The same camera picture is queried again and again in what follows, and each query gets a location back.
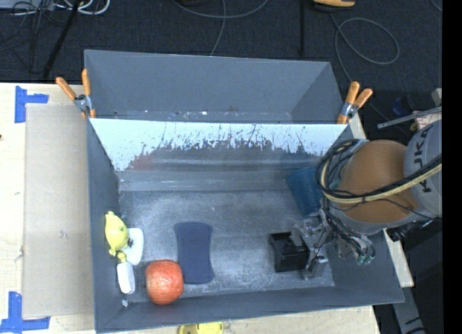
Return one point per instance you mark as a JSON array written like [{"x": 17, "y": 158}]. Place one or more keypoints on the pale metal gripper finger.
[
  {"x": 304, "y": 232},
  {"x": 316, "y": 267}
]

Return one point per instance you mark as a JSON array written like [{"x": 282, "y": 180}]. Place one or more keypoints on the black box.
[{"x": 287, "y": 253}]

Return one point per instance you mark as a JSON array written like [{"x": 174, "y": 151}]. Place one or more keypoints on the blue ribbed object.
[{"x": 306, "y": 190}]

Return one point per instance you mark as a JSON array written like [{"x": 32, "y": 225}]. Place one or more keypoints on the grey metal bin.
[{"x": 234, "y": 213}]

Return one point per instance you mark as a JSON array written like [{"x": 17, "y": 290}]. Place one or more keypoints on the dark blue sponge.
[{"x": 194, "y": 253}]

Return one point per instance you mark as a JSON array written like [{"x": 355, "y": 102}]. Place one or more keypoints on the orange fruit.
[{"x": 164, "y": 282}]

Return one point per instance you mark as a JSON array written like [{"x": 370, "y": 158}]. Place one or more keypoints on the yellow and white toy animal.
[{"x": 115, "y": 231}]

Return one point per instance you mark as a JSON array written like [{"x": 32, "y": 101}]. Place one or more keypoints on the pale cardboard board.
[{"x": 57, "y": 199}]

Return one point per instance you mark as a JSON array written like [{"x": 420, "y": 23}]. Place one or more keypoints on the black cylinder on white bracket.
[{"x": 400, "y": 233}]

